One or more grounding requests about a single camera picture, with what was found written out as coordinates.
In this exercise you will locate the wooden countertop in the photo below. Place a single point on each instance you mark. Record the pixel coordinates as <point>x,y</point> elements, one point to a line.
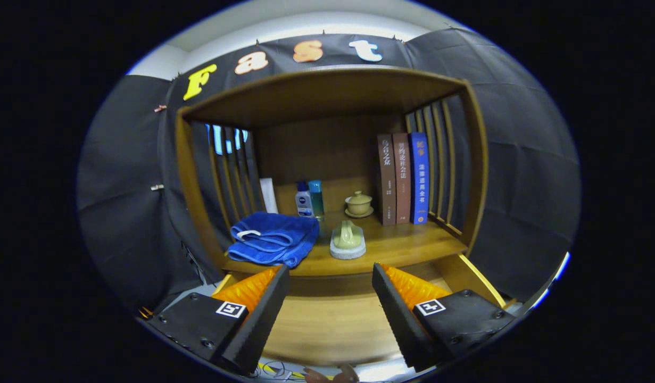
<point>401,242</point>

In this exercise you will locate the teal bottle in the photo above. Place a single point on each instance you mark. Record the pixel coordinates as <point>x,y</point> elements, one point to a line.
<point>317,197</point>

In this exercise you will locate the wooden cabinet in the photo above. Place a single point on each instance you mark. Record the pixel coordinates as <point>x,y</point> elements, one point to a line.
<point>316,96</point>

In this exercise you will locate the wooden drawer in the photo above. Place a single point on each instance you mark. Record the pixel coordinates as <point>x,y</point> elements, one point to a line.
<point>327,324</point>

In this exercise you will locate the dark brown book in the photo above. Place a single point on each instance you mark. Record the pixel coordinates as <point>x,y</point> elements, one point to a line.
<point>386,181</point>

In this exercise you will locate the black backdrop cloth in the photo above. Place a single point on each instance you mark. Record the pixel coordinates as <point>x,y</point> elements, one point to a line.
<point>519,159</point>

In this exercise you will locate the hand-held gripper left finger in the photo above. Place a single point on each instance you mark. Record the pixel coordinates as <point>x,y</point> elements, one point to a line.
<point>258,324</point>

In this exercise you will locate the blue towel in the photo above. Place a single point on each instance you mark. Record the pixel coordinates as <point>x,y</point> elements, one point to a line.
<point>274,236</point>

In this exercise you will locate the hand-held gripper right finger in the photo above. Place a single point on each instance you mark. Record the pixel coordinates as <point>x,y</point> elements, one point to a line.
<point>399,324</point>

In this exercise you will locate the white tube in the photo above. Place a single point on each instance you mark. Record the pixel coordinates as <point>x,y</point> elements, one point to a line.
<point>268,197</point>

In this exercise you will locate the white bottle with blue cap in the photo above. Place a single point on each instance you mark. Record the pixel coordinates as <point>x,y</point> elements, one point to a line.
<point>304,205</point>

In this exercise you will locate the blue book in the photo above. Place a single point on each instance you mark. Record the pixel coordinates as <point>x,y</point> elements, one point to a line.
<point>419,181</point>

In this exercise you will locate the reddish brown book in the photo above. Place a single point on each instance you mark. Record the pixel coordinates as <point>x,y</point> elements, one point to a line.
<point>401,181</point>

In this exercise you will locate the beige lidded teacup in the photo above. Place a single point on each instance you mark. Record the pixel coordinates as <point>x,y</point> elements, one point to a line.
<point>358,205</point>

